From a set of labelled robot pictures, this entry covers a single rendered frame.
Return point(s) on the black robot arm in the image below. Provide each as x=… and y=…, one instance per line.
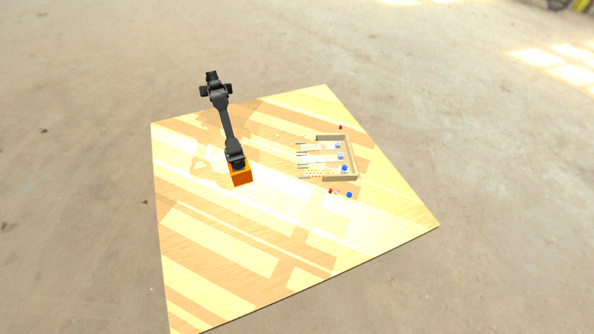
x=219, y=97

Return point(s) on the white strip with yellow dots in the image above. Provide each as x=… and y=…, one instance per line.
x=312, y=172

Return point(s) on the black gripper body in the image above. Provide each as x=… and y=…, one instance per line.
x=203, y=90

